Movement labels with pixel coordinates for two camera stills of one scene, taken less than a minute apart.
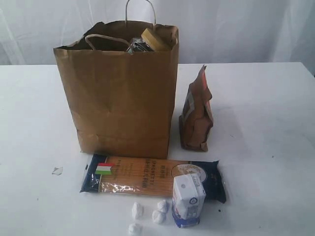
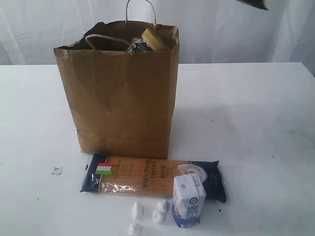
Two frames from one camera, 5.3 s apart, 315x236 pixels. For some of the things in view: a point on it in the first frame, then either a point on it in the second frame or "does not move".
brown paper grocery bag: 121,76 does not move
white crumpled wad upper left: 138,211 does not move
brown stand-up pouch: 196,120 -> 262,4
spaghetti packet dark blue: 148,176 does not move
